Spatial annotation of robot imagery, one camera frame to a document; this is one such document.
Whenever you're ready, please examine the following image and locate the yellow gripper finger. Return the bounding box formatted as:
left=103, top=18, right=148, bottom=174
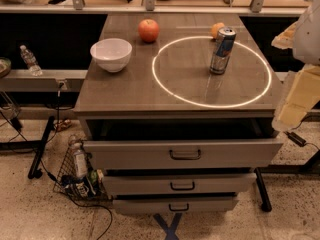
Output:
left=272, top=65, right=320, bottom=132
left=271, top=22, right=297, bottom=50

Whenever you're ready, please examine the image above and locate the blue silver redbull can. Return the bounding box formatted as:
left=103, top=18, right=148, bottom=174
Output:
left=210, top=26, right=236, bottom=74

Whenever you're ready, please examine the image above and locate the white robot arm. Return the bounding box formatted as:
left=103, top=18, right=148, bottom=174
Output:
left=272, top=0, right=320, bottom=132

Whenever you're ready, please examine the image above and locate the green can in basket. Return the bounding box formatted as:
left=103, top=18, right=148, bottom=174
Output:
left=87, top=170, right=98, bottom=186

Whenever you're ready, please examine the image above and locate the black power adapter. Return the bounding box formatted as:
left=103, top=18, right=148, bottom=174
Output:
left=286, top=132, right=306, bottom=147

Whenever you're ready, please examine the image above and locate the orange fruit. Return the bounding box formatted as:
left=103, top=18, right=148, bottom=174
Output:
left=211, top=22, right=224, bottom=38

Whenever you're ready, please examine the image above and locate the black table leg right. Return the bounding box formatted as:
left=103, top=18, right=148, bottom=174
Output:
left=254, top=168, right=272, bottom=212

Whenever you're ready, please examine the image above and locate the black table leg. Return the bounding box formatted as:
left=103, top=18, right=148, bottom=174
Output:
left=254, top=168, right=272, bottom=212
left=28, top=116, right=54, bottom=179

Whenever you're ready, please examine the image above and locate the grey drawer cabinet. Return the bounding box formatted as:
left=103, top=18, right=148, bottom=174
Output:
left=75, top=13, right=281, bottom=204

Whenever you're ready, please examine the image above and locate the top grey drawer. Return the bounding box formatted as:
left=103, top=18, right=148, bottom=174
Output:
left=84, top=139, right=283, bottom=170

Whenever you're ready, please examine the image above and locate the grey drawer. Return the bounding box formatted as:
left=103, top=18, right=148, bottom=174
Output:
left=113, top=196, right=238, bottom=214
left=103, top=173, right=256, bottom=196
left=84, top=139, right=283, bottom=170

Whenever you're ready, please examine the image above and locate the red apple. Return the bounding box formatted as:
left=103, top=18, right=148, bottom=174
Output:
left=138, top=19, right=160, bottom=43

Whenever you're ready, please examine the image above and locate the middle grey drawer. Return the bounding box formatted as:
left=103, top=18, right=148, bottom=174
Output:
left=103, top=173, right=256, bottom=196

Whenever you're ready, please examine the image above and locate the white bowl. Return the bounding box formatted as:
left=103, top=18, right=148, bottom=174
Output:
left=90, top=38, right=132, bottom=73

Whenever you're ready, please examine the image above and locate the bottom grey drawer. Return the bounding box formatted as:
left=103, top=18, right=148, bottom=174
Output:
left=113, top=196, right=238, bottom=214

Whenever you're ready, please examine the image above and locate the plastic bottle in basket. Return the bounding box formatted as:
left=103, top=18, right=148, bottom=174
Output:
left=68, top=135, right=88, bottom=178

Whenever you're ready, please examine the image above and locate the clear water bottle on ledge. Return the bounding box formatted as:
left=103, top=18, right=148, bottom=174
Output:
left=20, top=45, right=42, bottom=76

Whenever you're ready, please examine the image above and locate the black table leg left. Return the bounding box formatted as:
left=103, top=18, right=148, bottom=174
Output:
left=28, top=116, right=54, bottom=179

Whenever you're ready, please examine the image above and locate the black floor cable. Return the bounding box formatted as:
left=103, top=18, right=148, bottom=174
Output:
left=0, top=80, right=114, bottom=240

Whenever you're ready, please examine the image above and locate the wire basket on floor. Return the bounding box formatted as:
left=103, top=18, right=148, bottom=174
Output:
left=53, top=148, right=108, bottom=203

